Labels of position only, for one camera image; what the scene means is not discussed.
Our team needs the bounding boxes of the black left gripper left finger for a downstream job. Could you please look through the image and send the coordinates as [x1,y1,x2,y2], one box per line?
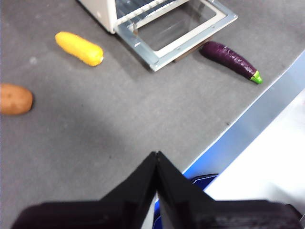
[10,151,158,229]

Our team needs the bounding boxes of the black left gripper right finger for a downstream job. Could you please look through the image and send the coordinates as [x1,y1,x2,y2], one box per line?
[156,151,305,229]

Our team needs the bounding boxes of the brown potato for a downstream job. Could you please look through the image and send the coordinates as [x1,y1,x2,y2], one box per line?
[0,83,33,115]

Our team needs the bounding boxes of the glass oven door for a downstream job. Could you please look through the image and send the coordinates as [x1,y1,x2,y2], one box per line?
[115,0,238,72]

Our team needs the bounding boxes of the purple eggplant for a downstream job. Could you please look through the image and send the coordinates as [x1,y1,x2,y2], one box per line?
[200,41,264,84]

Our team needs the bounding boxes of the yellow corn cob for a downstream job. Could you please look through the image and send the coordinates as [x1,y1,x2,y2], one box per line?
[55,31,104,67]

